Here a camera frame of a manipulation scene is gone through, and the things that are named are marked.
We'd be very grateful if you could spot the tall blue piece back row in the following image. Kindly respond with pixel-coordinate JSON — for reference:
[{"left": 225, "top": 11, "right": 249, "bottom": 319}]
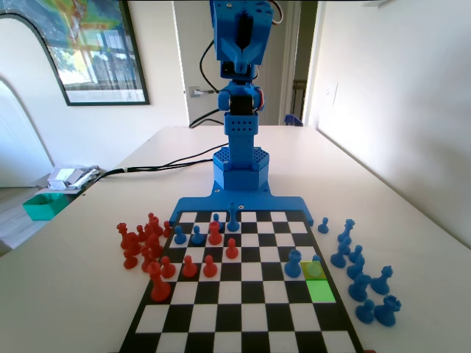
[{"left": 226, "top": 201, "right": 240, "bottom": 232}]

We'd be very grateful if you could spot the red piece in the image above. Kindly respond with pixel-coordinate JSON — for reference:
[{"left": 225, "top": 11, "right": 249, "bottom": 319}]
[{"left": 208, "top": 221, "right": 223, "bottom": 246}]

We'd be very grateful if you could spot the red chess bishop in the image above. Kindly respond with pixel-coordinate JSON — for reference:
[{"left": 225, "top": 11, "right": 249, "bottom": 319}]
[
  {"left": 147, "top": 212, "right": 165, "bottom": 237},
  {"left": 146, "top": 232, "right": 165, "bottom": 259}
]

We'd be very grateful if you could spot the blue chess queen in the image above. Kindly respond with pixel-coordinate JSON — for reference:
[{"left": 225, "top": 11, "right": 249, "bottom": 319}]
[
  {"left": 337, "top": 218, "right": 357, "bottom": 244},
  {"left": 370, "top": 265, "right": 394, "bottom": 296}
]

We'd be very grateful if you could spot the blue chess rook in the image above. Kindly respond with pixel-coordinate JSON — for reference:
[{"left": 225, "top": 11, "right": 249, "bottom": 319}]
[
  {"left": 374, "top": 295, "right": 403, "bottom": 327},
  {"left": 285, "top": 249, "right": 305, "bottom": 279}
]

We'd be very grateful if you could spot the white door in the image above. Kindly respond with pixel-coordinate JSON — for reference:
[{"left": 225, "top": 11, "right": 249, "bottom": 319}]
[{"left": 174, "top": 0, "right": 295, "bottom": 128}]

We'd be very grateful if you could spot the framed map picture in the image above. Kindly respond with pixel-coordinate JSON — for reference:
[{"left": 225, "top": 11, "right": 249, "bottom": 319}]
[{"left": 0, "top": 0, "right": 151, "bottom": 107}]

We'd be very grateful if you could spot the cardboard box with papers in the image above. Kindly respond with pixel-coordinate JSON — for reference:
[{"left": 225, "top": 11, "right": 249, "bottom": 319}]
[{"left": 35, "top": 164, "right": 101, "bottom": 196}]

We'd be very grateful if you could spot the white arched panel black edge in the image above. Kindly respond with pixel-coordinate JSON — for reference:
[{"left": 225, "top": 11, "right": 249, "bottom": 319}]
[{"left": 0, "top": 13, "right": 57, "bottom": 189}]

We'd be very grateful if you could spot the black white chessboard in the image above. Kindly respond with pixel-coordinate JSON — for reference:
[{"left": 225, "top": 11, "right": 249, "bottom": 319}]
[{"left": 118, "top": 209, "right": 365, "bottom": 353}]

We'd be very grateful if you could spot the green plastic box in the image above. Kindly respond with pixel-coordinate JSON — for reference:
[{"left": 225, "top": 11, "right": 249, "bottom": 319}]
[{"left": 22, "top": 193, "right": 69, "bottom": 222}]

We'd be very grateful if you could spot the silver door handle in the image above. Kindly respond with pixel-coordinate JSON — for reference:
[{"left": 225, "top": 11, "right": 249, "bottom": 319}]
[{"left": 189, "top": 85, "right": 219, "bottom": 98}]

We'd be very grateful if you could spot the black table cable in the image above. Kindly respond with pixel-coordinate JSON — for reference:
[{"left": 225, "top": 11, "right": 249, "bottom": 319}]
[
  {"left": 84, "top": 144, "right": 226, "bottom": 189},
  {"left": 84, "top": 158, "right": 215, "bottom": 189}
]

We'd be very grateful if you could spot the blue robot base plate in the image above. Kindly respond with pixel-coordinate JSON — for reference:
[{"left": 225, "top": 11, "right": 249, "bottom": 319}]
[{"left": 172, "top": 179, "right": 314, "bottom": 227}]

